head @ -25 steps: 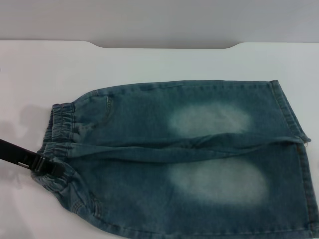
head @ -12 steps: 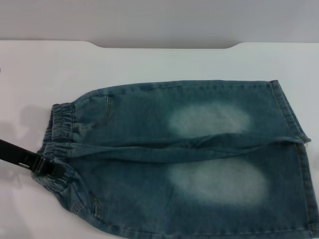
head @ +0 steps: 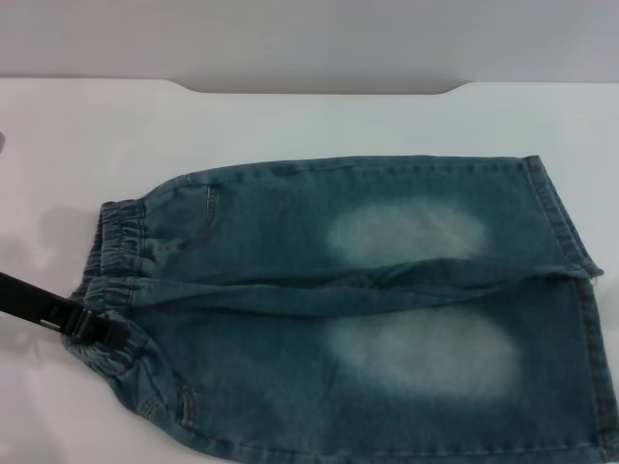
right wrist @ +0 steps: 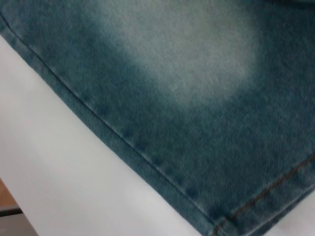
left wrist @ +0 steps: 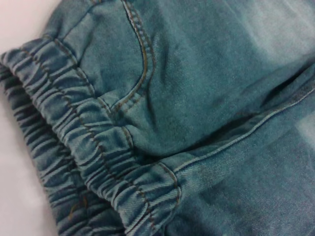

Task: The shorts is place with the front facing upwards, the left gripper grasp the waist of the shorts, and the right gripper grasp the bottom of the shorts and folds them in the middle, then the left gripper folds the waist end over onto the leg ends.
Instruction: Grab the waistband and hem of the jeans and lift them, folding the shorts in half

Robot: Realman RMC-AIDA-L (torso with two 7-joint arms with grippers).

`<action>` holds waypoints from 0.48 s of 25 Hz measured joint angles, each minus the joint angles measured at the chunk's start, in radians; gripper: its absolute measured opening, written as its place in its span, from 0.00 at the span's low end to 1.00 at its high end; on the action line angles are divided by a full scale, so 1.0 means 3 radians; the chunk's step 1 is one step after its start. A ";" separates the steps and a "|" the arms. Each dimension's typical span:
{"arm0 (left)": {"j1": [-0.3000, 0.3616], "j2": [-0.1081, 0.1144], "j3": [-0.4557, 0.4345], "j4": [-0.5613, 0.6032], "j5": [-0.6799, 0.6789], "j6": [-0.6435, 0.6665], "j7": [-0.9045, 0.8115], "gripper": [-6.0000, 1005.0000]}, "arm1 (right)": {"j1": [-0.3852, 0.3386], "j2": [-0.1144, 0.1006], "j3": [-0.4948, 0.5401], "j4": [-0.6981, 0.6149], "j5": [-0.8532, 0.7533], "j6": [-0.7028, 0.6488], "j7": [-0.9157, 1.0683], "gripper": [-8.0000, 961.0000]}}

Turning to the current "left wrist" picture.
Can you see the blue denim shorts with print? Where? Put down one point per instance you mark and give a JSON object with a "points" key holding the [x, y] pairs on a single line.
{"points": [[197, 98]]}

